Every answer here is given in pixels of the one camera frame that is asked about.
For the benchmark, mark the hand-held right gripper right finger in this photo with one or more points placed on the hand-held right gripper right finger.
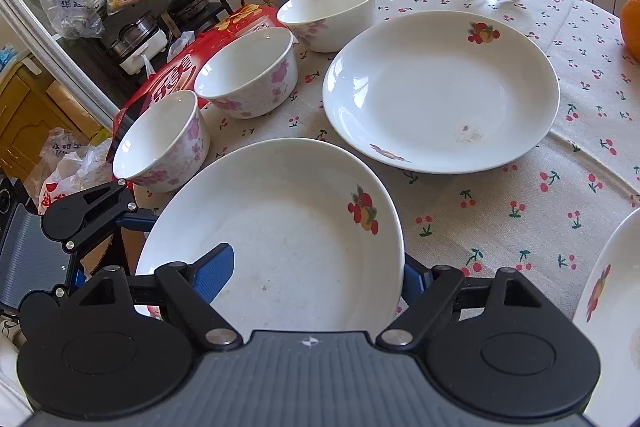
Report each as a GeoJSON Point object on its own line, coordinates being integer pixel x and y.
{"type": "Point", "coordinates": [415, 279]}

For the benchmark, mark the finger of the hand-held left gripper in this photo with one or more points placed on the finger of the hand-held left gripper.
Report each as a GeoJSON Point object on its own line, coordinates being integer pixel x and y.
{"type": "Point", "coordinates": [137, 223]}
{"type": "Point", "coordinates": [77, 278]}

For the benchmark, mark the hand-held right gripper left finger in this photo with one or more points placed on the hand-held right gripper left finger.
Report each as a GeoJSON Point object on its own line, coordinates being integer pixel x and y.
{"type": "Point", "coordinates": [215, 272]}

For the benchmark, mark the white floral bowl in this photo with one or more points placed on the white floral bowl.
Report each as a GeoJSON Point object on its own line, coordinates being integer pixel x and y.
{"type": "Point", "coordinates": [320, 32]}
{"type": "Point", "coordinates": [165, 157]}
{"type": "Point", "coordinates": [260, 92]}

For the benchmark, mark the white and red plastic bag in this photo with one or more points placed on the white and red plastic bag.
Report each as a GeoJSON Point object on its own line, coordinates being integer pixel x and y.
{"type": "Point", "coordinates": [65, 172]}

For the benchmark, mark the cherry-print tablecloth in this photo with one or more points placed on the cherry-print tablecloth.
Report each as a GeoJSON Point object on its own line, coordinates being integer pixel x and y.
{"type": "Point", "coordinates": [500, 217]}

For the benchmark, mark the wooden cabinet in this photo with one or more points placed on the wooden cabinet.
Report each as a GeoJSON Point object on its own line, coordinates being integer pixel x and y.
{"type": "Point", "coordinates": [30, 117]}

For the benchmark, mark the red printed carton box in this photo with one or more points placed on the red printed carton box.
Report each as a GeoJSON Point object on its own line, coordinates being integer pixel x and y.
{"type": "Point", "coordinates": [170, 72]}

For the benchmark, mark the white appliance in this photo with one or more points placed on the white appliance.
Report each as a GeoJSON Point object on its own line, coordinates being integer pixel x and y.
{"type": "Point", "coordinates": [145, 57]}

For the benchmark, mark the stainless steel steamer pot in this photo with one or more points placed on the stainless steel steamer pot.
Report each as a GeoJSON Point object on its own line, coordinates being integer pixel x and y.
{"type": "Point", "coordinates": [135, 34]}

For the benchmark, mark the clear plastic bag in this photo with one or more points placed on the clear plastic bag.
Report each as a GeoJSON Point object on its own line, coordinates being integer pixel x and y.
{"type": "Point", "coordinates": [70, 7]}

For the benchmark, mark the black pan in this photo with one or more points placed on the black pan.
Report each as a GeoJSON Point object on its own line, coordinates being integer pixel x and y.
{"type": "Point", "coordinates": [187, 2]}

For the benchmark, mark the orange with green leaf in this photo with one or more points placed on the orange with green leaf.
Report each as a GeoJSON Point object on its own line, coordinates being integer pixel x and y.
{"type": "Point", "coordinates": [632, 27]}

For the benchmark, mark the white door frame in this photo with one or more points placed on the white door frame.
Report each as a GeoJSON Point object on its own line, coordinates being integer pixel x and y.
{"type": "Point", "coordinates": [50, 39]}

